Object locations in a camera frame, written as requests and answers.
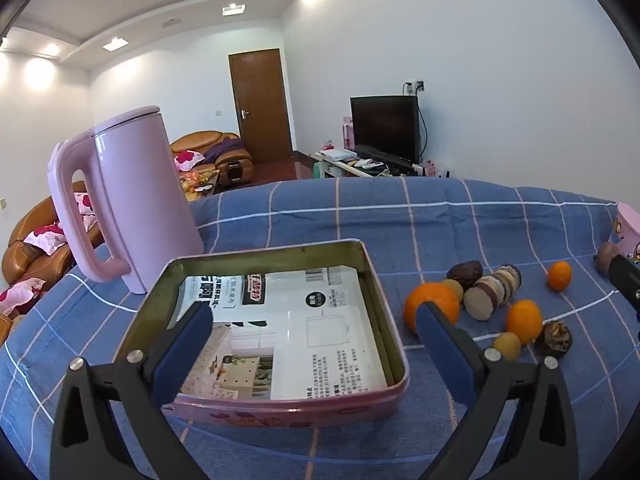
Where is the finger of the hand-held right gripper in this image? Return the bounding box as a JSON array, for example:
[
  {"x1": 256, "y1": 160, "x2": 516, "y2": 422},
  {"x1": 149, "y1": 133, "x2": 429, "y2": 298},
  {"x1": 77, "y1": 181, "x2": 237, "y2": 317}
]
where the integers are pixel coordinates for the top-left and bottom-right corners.
[{"x1": 609, "y1": 254, "x2": 640, "y2": 311}]

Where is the blue checked blanket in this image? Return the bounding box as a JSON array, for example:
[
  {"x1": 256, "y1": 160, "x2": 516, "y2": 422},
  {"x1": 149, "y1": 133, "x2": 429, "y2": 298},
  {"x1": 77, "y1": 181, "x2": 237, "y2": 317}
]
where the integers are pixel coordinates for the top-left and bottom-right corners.
[{"x1": 0, "y1": 177, "x2": 640, "y2": 480}]

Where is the large orange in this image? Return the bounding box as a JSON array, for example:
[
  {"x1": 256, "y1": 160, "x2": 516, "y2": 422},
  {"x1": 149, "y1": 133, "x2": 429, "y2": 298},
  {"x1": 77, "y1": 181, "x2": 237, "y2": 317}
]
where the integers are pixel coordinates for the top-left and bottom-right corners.
[{"x1": 403, "y1": 282, "x2": 461, "y2": 337}]

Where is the white television stand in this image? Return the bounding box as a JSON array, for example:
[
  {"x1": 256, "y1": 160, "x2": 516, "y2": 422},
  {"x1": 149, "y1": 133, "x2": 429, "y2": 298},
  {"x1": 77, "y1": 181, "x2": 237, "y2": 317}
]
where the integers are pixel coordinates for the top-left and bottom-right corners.
[{"x1": 310, "y1": 149, "x2": 426, "y2": 178}]

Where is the small orange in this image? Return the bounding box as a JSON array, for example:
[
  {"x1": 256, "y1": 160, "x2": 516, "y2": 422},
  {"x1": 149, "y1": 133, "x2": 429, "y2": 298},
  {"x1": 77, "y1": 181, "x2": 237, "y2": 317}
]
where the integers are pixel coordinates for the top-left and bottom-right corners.
[{"x1": 546, "y1": 261, "x2": 572, "y2": 292}]

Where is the pink electric kettle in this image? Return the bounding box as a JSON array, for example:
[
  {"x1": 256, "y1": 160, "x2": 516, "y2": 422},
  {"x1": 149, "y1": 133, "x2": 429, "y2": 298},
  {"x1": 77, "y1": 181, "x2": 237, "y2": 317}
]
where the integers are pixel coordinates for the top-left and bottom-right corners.
[{"x1": 47, "y1": 105, "x2": 205, "y2": 295}]

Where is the black television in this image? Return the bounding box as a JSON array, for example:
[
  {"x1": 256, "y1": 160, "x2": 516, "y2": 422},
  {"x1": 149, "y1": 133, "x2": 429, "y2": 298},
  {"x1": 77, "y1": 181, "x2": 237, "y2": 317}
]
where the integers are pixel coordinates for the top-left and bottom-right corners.
[{"x1": 349, "y1": 95, "x2": 420, "y2": 165}]

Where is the brown leather armchair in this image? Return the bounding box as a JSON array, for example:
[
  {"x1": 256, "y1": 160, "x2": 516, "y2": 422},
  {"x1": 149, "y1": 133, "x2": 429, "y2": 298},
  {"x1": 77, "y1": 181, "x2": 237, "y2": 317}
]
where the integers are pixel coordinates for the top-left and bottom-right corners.
[{"x1": 170, "y1": 130, "x2": 256, "y2": 191}]

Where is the dark brown water chestnut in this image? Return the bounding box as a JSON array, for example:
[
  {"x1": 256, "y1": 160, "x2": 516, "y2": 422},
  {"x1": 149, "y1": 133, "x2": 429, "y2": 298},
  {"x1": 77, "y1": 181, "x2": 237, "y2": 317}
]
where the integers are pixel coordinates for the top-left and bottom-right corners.
[{"x1": 534, "y1": 321, "x2": 573, "y2": 358}]

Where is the printed paper leaflet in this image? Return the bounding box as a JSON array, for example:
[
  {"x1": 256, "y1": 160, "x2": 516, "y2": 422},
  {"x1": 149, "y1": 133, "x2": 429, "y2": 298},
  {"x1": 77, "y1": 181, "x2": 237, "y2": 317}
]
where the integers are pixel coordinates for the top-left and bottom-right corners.
[{"x1": 175, "y1": 267, "x2": 396, "y2": 401}]

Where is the small yellow fruit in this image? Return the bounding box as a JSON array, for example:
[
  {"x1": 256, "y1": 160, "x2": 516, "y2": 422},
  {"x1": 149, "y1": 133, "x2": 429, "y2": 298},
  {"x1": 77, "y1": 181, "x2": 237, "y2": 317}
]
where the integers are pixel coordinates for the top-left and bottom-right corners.
[
  {"x1": 492, "y1": 331, "x2": 522, "y2": 361},
  {"x1": 440, "y1": 278, "x2": 465, "y2": 306}
]

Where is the pink tin box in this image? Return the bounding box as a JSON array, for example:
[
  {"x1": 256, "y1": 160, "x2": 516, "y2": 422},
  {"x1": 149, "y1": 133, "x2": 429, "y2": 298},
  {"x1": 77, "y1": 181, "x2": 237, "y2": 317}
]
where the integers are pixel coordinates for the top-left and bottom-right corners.
[{"x1": 112, "y1": 239, "x2": 410, "y2": 428}]

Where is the brown wooden door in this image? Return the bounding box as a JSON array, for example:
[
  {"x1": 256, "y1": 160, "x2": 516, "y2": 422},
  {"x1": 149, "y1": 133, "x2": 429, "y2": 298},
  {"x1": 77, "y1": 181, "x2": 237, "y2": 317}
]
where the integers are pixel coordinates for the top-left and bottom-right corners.
[{"x1": 228, "y1": 48, "x2": 294, "y2": 165}]

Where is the pink floral cushion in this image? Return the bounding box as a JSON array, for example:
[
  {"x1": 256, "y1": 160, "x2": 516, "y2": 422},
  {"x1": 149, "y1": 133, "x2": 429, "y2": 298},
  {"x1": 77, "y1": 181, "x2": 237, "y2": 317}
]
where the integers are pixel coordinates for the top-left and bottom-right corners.
[
  {"x1": 173, "y1": 150, "x2": 206, "y2": 173},
  {"x1": 74, "y1": 191, "x2": 98, "y2": 233},
  {"x1": 24, "y1": 220, "x2": 68, "y2": 256},
  {"x1": 0, "y1": 280, "x2": 46, "y2": 316}
]

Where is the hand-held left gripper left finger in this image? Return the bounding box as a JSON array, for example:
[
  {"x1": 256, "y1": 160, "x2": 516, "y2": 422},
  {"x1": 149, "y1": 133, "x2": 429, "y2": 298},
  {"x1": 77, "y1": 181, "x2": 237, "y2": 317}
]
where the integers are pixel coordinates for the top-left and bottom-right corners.
[{"x1": 50, "y1": 301, "x2": 216, "y2": 480}]

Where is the pink printed cup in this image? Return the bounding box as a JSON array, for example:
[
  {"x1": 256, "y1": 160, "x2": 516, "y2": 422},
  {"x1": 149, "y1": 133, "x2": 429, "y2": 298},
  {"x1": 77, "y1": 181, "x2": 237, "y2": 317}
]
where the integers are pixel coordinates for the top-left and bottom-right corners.
[{"x1": 609, "y1": 202, "x2": 640, "y2": 261}]

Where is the purple cloth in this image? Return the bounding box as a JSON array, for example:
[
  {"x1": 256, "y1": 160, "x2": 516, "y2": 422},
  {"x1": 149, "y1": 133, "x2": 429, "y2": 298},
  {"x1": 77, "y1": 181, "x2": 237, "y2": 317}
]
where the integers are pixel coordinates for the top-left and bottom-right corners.
[{"x1": 202, "y1": 141, "x2": 246, "y2": 163}]

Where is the coffee table with fruit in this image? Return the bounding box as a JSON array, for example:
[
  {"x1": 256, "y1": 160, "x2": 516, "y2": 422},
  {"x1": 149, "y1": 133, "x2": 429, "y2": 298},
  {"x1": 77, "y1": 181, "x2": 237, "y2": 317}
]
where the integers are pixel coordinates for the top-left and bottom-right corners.
[{"x1": 181, "y1": 169, "x2": 221, "y2": 203}]

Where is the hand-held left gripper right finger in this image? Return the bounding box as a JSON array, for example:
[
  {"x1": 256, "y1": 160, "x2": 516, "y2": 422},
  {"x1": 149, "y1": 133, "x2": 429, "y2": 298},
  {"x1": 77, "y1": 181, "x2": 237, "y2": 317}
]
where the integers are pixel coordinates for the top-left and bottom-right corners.
[{"x1": 416, "y1": 301, "x2": 583, "y2": 480}]

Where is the medium orange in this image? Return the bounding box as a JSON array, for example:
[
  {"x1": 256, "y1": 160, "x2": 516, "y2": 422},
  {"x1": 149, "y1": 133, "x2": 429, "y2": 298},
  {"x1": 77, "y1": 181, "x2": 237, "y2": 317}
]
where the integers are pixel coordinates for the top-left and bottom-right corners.
[{"x1": 506, "y1": 299, "x2": 543, "y2": 345}]

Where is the brown leather sofa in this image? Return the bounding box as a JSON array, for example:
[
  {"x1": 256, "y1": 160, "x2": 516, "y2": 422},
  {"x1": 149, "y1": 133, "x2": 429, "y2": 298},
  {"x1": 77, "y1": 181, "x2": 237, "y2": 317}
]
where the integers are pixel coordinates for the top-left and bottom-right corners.
[{"x1": 0, "y1": 180, "x2": 108, "y2": 341}]

